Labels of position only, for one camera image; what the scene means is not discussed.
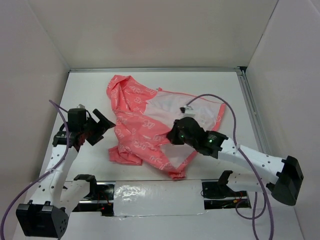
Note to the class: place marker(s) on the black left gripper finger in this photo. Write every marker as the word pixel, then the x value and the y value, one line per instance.
pixel 103 124
pixel 93 139

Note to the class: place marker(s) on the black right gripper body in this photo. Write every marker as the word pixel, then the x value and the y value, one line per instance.
pixel 189 140

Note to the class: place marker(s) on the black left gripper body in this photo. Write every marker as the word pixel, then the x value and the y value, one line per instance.
pixel 88 127

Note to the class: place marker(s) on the pink jacket with white lining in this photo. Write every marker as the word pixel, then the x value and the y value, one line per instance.
pixel 144 116

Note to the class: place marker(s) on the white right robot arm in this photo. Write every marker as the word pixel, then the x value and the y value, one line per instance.
pixel 282 177

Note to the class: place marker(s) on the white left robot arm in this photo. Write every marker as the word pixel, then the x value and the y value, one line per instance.
pixel 47 213

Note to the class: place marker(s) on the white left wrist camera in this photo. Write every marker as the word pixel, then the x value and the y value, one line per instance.
pixel 80 106

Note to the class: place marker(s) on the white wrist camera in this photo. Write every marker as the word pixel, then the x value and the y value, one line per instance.
pixel 187 111
pixel 80 106

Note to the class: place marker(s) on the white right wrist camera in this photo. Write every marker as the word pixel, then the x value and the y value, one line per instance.
pixel 187 111

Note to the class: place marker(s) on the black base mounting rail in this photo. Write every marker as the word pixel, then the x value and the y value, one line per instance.
pixel 215 196

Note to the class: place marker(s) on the aluminium frame rail right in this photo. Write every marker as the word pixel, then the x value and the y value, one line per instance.
pixel 251 108

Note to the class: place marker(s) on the aluminium frame rail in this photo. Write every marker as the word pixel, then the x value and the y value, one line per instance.
pixel 154 69
pixel 251 108

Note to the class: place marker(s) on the aluminium frame rail back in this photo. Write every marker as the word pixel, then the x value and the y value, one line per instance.
pixel 154 69

